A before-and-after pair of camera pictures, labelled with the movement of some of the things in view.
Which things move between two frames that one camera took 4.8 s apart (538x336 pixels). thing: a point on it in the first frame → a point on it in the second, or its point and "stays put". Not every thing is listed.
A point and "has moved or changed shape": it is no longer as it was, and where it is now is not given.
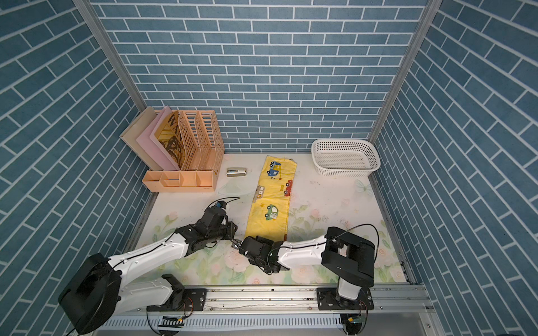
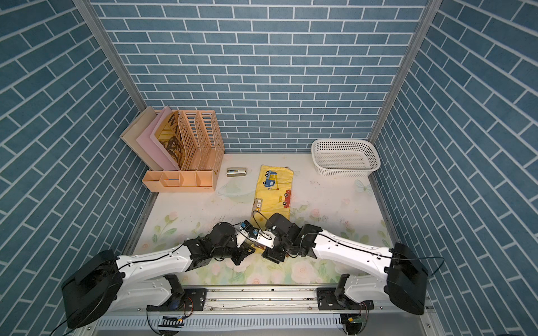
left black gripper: (230, 232) → (242, 253)
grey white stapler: (236, 172) stays put
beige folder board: (135, 129) stays put
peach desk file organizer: (202, 146) stays put
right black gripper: (265, 242) → (272, 255)
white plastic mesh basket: (345, 157) stays put
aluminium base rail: (293, 301) stays put
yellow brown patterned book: (171, 138) stays put
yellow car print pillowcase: (269, 213) has moved or changed shape
